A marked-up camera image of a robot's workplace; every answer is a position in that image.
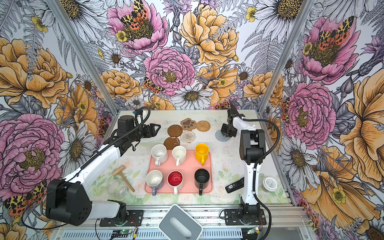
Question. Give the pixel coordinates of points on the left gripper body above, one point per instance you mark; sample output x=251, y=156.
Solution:
x=143, y=132

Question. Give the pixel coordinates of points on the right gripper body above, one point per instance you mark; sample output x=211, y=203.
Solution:
x=229, y=130

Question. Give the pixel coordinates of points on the grey blue round coaster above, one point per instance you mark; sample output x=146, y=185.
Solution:
x=221, y=137

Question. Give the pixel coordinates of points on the woven rattan round coaster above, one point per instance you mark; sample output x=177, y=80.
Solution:
x=203, y=126

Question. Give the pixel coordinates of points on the brown glossy round coaster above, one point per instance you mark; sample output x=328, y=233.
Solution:
x=171, y=142

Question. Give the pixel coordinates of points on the dark brown round coaster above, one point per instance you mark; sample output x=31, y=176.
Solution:
x=175, y=131

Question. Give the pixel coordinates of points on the paw shaped cork coaster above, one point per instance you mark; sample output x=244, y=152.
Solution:
x=188, y=124

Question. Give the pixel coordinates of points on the white patterned round coaster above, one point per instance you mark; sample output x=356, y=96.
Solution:
x=188, y=137

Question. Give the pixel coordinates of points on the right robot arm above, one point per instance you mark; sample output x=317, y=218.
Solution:
x=252, y=149

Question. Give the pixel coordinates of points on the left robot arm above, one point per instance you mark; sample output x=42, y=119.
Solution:
x=67, y=200

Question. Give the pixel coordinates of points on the white mug back left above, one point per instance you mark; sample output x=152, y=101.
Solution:
x=160, y=154

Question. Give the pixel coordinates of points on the yellow mug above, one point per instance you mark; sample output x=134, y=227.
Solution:
x=201, y=153

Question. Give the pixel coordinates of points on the white mug back middle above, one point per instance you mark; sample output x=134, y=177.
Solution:
x=179, y=154

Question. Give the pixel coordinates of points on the wooden mallet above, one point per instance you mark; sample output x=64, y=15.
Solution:
x=119, y=172

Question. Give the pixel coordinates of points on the black mug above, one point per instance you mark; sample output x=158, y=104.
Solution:
x=202, y=177

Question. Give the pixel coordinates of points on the pink tray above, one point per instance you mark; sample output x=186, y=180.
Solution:
x=185, y=174

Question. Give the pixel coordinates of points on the black stapler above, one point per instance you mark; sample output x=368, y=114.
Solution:
x=235, y=186

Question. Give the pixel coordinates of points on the red inside white mug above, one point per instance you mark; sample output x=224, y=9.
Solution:
x=176, y=181

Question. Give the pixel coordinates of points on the clear glass jar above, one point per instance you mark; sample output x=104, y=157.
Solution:
x=118, y=188

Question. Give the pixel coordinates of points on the grey tissue box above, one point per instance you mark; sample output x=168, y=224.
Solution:
x=178, y=225

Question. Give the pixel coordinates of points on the white mug purple handle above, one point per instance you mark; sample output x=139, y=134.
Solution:
x=155, y=181

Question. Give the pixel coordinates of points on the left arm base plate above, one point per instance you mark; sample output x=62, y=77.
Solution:
x=131, y=219

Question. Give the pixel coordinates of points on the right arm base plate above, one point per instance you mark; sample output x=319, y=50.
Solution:
x=232, y=217

